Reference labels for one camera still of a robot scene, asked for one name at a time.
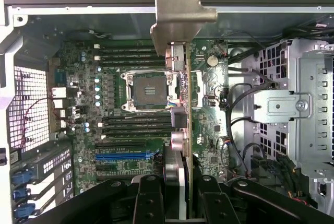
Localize silver socket cover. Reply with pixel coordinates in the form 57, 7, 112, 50
192, 71, 207, 109

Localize black wire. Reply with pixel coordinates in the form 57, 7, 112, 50
227, 116, 259, 144
225, 82, 253, 116

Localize black open PC case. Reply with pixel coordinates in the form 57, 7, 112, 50
0, 0, 334, 224

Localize silver CPU socket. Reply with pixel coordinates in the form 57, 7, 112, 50
120, 70, 181, 112

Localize blue expansion slot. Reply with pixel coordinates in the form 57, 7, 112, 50
94, 151, 152, 161

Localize round coin cell battery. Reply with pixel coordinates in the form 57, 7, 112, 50
206, 54, 219, 67

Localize long black expansion slot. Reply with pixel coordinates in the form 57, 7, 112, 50
94, 142, 147, 151

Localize black sleeved power wires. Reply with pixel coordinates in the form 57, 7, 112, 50
276, 153, 318, 207

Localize silver metal disk bay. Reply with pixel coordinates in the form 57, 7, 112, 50
241, 38, 334, 201

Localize thin red wire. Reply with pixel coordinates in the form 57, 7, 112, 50
20, 98, 57, 149

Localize green motherboard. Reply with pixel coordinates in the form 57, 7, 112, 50
48, 38, 230, 196

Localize short black expansion slot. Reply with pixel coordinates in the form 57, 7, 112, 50
97, 172, 138, 181

